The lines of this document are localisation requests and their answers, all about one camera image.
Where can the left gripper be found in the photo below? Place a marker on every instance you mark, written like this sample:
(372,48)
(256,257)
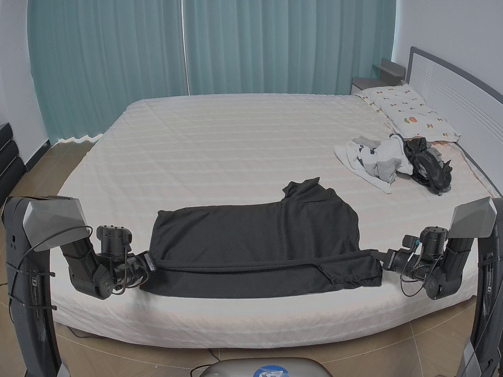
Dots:
(149,262)

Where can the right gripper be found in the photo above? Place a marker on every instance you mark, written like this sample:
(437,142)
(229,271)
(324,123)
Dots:
(395,259)

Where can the black T-shirt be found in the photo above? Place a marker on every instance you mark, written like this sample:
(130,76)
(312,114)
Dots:
(255,234)

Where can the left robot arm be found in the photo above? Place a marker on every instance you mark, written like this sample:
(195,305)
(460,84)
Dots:
(55,222)

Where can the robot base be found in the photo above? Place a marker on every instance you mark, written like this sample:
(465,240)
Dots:
(267,367)

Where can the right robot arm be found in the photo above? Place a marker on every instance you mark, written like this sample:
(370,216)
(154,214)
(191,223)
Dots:
(471,218)

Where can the pile of clothes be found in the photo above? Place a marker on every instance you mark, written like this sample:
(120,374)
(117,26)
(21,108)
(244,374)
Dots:
(389,159)

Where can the bed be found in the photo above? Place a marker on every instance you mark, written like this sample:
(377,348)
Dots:
(235,143)

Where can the white printed pillow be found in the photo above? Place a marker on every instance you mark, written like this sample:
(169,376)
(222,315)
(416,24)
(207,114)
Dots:
(408,110)

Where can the dark grey chest of drawers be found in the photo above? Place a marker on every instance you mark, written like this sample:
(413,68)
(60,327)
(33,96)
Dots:
(10,155)

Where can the grey bedside table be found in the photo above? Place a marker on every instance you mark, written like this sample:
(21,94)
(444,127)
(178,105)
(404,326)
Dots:
(365,83)

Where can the blue-green curtain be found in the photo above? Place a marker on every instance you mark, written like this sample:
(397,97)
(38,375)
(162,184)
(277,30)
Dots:
(110,53)
(287,33)

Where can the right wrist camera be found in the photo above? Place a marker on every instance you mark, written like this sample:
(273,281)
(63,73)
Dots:
(410,242)

